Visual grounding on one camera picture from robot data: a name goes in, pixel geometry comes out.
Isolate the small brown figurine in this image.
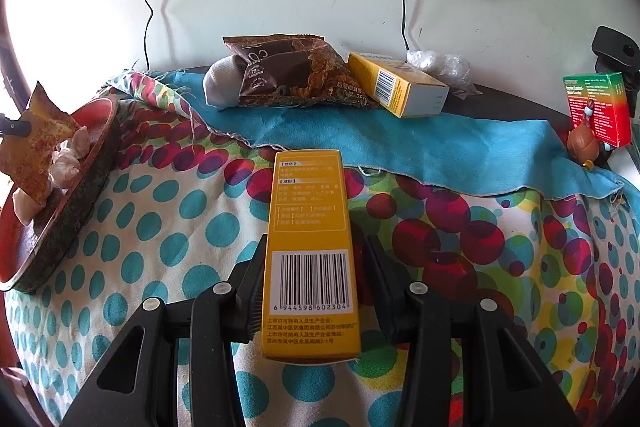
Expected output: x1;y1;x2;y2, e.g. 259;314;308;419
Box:
566;99;613;170

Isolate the small white knotted sock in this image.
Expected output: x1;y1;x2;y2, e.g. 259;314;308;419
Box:
50;126;91;188

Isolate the round red tray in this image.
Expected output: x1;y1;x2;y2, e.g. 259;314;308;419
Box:
0;97;123;294

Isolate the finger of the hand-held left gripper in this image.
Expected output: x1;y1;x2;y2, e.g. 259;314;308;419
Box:
0;113;30;140

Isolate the polka dot printed cloth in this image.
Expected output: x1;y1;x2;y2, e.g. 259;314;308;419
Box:
5;69;640;427

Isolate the green and red box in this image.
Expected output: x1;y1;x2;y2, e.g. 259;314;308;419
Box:
562;72;633;148

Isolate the yellow snack packet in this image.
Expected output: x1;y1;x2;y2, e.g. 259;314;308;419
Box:
0;81;83;204

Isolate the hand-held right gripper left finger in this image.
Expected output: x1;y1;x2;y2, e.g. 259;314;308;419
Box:
60;234;268;427

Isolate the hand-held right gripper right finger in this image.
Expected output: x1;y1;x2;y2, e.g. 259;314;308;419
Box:
361;234;581;427

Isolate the yellow and white box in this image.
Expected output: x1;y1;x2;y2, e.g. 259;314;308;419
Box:
346;52;450;118

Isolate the brown snack packet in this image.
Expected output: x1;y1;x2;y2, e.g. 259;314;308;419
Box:
222;34;381;110

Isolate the white sock beige toe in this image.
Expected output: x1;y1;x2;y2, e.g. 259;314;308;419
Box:
202;53;251;110

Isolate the plain blue cloth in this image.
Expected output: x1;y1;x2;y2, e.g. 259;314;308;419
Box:
160;68;640;200

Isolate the yellow medicine box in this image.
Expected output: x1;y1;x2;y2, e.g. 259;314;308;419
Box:
261;148;363;364

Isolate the clear plastic bag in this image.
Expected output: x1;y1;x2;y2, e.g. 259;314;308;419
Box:
405;49;483;98

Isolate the black clamp stand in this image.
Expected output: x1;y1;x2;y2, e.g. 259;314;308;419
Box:
591;25;640;118

